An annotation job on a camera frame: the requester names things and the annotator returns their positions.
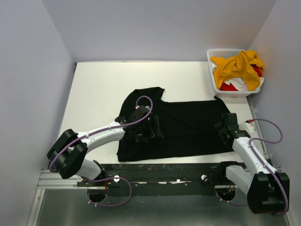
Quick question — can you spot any aluminium rail frame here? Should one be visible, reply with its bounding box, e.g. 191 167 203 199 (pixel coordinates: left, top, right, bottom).
25 96 292 226

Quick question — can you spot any white plastic laundry basket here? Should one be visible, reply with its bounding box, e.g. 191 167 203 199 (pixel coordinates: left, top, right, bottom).
206 48 264 97

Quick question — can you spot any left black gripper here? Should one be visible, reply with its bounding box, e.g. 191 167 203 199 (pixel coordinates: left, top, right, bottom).
136 116 164 143

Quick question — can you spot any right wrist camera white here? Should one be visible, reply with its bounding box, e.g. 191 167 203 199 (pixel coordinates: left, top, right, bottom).
240 122 256 135

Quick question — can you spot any red t-shirt in basket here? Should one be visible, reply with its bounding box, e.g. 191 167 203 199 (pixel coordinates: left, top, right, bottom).
220 65 264 91

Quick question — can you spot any black t-shirt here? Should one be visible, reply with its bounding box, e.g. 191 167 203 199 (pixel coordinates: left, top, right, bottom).
117 87 232 162

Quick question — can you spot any white t-shirt in basket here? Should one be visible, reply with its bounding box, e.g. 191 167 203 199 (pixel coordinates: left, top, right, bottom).
209 59 248 91

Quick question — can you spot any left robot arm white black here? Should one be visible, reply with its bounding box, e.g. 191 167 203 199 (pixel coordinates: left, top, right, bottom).
47 105 164 186

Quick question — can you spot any black mounting base plate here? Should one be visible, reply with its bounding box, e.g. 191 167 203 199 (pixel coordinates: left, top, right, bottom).
77 162 239 200

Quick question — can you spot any yellow t-shirt in basket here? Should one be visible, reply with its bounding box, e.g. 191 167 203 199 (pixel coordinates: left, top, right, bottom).
209 50 265 91

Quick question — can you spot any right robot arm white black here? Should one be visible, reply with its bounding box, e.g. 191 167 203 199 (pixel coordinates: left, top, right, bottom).
216 113 290 215

